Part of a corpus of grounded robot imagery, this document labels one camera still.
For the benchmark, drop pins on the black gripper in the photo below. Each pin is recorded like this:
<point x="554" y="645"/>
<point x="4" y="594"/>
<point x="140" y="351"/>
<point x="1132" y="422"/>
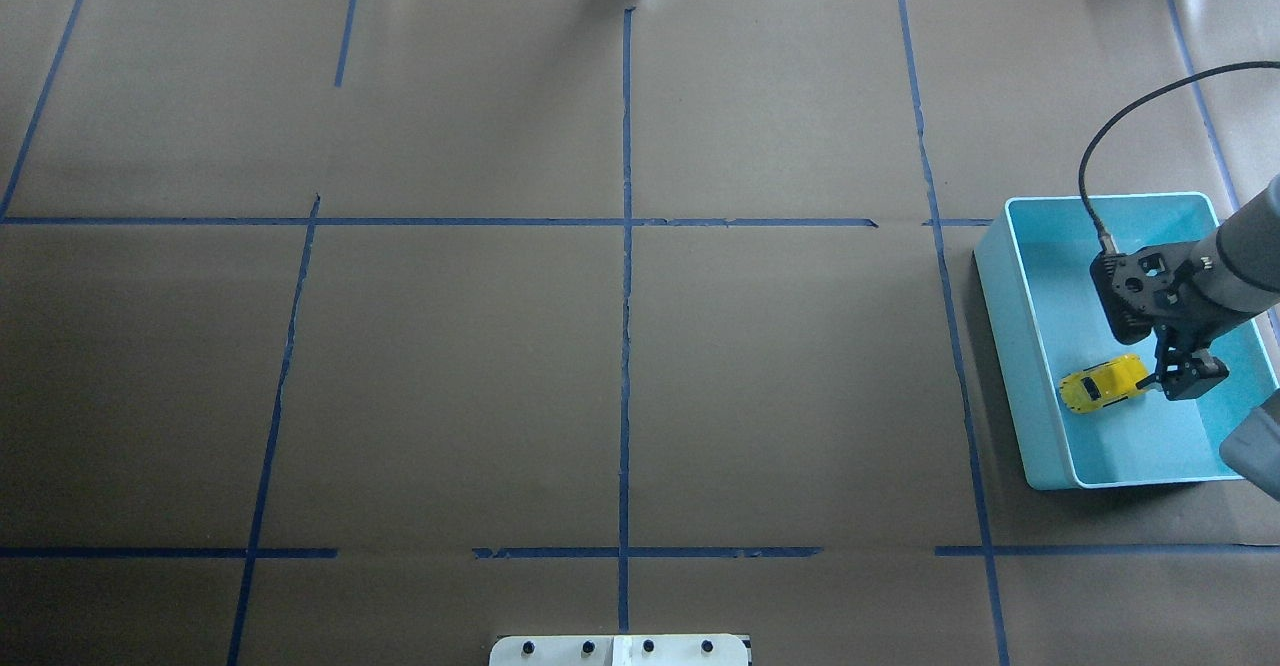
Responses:
<point x="1184" y="323"/>

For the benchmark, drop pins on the yellow beetle toy car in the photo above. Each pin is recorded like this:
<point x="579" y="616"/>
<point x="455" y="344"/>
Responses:
<point x="1104" y="384"/>

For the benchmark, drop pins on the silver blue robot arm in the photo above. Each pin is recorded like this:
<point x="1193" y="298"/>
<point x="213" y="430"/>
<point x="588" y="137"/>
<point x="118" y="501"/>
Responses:
<point x="1240" y="257"/>

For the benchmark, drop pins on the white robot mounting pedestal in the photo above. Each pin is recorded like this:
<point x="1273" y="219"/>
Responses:
<point x="622" y="649"/>

